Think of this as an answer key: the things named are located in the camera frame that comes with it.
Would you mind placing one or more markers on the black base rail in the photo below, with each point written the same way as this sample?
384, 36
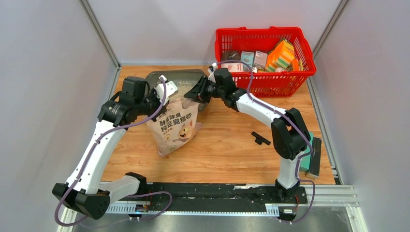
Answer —
217, 198

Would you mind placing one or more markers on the grey small box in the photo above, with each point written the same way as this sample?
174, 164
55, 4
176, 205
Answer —
260, 59

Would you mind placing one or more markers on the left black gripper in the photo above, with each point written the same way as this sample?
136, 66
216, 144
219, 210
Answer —
153, 94

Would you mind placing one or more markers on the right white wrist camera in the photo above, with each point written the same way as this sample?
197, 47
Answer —
211, 70

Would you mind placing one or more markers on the orange sponge pack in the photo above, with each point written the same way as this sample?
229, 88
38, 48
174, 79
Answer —
282, 58

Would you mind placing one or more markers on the black bag clip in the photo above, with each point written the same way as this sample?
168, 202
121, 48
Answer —
260, 139

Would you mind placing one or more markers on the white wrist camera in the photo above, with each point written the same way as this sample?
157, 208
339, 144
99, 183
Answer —
165, 89
211, 70

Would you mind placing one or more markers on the teal small box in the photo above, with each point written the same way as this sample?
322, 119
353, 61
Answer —
247, 57

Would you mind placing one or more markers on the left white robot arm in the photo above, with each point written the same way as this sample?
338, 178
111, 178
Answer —
136, 104

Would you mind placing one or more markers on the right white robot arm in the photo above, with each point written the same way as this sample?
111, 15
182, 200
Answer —
289, 132

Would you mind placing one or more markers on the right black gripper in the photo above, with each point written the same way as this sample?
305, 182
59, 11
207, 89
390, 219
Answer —
195, 94

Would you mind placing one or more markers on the grey litter box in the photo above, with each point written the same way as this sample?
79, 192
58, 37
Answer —
184, 79

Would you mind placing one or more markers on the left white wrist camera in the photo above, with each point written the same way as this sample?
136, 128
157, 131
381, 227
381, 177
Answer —
165, 89

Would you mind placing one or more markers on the pink white small box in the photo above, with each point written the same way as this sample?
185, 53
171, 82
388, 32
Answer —
233, 67

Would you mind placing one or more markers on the red plastic basket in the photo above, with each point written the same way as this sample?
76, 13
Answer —
267, 84

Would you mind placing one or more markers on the teal black brush block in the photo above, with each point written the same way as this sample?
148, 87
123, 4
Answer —
310, 165

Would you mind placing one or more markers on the pink cat litter bag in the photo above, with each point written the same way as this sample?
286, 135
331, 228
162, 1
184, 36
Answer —
175, 127

